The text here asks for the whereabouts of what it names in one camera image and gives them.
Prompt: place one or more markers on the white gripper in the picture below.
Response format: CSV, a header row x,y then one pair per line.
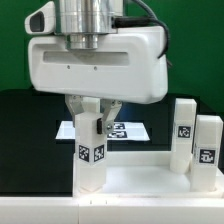
x,y
128,65

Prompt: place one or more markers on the white desk top tray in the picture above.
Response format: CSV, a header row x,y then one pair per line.
x,y
143,174

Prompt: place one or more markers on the white marker sheet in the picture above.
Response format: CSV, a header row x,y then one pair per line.
x,y
133,131

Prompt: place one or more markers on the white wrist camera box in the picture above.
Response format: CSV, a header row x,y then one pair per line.
x,y
42,21

